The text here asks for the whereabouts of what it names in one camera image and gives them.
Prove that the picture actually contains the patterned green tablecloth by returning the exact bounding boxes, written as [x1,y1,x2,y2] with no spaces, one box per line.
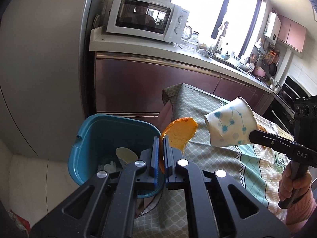
[134,83,298,238]

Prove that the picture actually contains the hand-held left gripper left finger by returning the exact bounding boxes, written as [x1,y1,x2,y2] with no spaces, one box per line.
[30,136,160,238]

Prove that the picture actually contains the person's right forearm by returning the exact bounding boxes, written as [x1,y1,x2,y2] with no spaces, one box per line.
[285,188,317,238]

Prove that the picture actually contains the white water heater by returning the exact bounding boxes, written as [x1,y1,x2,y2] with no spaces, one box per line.
[264,12,281,45]

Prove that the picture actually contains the pink wall cabinet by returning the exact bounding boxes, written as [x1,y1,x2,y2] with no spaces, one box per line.
[277,15,307,54]

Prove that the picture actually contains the glass kettle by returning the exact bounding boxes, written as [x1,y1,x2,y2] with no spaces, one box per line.
[182,25,193,40]

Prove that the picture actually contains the person's right hand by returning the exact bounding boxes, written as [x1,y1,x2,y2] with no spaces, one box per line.
[279,164,312,204]

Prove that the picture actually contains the blue trash bin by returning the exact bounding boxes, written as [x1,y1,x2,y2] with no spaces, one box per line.
[68,114,167,199]

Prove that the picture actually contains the kitchen window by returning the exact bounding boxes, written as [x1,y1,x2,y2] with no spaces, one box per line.
[171,0,266,60]

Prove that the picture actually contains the kitchen counter cabinet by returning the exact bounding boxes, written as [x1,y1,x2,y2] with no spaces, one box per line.
[89,26,275,119]

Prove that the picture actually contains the red snack packet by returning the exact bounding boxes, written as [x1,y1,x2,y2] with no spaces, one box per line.
[7,209,31,231]

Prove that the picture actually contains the pink cloth on faucet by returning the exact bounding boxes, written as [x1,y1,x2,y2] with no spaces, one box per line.
[218,21,229,36]

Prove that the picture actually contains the orange peel piece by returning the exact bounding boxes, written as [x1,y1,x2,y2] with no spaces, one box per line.
[159,117,199,174]

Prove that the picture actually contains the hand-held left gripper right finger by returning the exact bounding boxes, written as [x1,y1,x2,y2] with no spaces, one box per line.
[163,139,289,238]

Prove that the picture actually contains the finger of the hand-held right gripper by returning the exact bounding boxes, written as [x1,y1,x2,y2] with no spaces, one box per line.
[249,130,298,154]

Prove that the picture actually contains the white microwave oven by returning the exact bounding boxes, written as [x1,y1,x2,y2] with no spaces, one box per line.
[106,0,190,44]

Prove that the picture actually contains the kitchen sink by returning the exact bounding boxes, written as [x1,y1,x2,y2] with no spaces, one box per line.
[212,55,250,73]

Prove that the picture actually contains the blue dotted paper cup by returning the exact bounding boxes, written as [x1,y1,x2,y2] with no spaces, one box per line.
[204,97,259,147]

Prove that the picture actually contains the black range hood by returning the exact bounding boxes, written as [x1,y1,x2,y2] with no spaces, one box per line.
[282,76,312,105]

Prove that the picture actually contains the metal sink faucet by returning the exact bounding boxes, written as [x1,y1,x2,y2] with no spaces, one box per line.
[214,21,229,55]

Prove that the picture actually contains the grey refrigerator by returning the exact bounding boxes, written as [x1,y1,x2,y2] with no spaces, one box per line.
[0,0,119,159]

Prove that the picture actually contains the white paper cup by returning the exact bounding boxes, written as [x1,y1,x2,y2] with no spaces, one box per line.
[116,147,139,170]

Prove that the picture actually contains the black built-in oven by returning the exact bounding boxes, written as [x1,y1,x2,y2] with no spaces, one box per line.
[263,97,295,134]

